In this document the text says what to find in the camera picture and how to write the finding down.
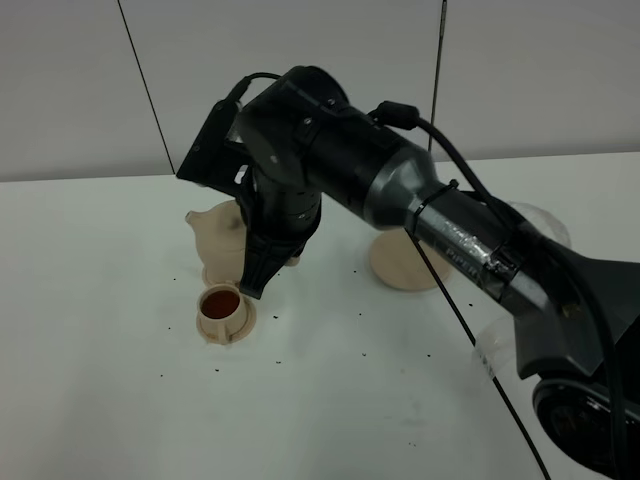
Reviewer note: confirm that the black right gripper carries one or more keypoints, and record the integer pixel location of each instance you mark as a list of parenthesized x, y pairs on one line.
[(279, 220)]

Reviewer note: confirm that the beige ceramic teapot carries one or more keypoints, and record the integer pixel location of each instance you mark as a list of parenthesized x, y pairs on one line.
[(220, 237)]

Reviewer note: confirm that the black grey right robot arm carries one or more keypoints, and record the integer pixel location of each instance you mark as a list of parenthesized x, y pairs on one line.
[(575, 318)]

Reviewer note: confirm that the round beige teapot saucer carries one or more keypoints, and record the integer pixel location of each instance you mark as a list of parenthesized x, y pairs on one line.
[(397, 263)]

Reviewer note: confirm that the near beige cup saucer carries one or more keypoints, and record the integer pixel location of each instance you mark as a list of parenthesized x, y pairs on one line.
[(248, 326)]

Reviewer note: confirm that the beige cup saucer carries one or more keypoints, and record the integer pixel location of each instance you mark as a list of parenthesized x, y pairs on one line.
[(248, 326), (210, 279)]

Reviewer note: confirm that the far beige cup saucer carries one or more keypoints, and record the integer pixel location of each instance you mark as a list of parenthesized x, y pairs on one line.
[(210, 279)]

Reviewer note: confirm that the near beige teacup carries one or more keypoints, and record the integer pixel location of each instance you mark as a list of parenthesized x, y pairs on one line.
[(221, 313)]

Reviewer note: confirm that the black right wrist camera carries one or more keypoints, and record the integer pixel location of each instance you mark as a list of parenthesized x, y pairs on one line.
[(213, 160)]

